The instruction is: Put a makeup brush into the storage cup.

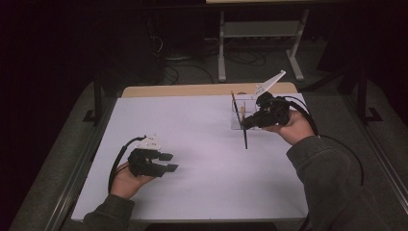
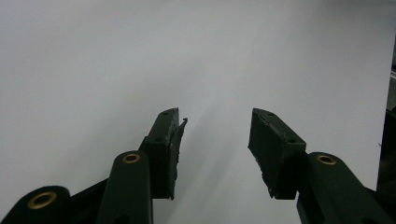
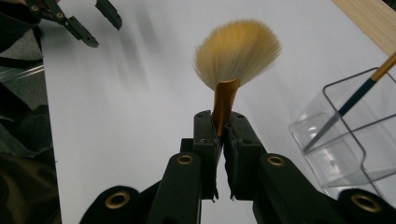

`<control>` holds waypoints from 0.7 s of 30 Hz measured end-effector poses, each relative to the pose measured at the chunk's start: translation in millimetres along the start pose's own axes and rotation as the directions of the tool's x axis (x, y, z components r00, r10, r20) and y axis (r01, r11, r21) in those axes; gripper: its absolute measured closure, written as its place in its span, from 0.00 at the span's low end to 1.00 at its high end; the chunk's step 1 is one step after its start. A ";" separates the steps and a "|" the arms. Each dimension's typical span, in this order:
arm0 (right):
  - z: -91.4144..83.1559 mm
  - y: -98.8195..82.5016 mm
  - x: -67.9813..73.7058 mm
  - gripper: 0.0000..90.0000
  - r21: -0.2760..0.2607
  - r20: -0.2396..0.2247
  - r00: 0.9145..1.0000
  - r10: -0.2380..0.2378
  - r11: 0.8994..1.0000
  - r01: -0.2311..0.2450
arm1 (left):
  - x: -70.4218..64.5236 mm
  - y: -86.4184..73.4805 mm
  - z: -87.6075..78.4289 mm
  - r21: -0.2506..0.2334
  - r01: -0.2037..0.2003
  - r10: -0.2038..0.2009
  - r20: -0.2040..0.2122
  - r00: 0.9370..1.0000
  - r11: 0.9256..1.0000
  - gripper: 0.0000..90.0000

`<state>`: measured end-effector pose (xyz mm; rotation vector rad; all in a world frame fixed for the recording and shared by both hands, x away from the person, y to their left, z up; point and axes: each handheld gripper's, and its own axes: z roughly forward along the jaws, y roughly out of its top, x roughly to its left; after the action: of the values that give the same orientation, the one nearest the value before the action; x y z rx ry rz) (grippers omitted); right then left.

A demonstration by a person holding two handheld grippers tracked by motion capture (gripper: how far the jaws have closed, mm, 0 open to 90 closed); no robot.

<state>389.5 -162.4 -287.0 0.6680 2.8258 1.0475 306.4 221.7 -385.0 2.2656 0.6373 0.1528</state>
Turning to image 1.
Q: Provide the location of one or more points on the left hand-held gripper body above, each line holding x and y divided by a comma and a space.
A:
144, 165

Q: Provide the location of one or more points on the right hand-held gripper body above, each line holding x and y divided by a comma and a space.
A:
274, 112

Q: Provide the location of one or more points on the clear acrylic organizer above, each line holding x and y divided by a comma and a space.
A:
235, 123

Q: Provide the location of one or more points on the black brush with round head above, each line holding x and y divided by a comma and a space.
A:
245, 139

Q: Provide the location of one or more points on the person's left hand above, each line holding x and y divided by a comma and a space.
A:
123, 184

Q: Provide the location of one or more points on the person's right hand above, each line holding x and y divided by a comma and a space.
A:
296, 130

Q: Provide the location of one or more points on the white table cover sheet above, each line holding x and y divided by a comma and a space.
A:
192, 128

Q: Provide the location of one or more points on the wooden table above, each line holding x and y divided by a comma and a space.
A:
179, 89

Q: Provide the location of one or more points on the black metal stand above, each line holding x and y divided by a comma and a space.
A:
97, 96
362, 93

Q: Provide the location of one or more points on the metal rail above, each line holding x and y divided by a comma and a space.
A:
72, 179
381, 150

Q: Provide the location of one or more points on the white metal desk frame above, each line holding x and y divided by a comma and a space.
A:
221, 45

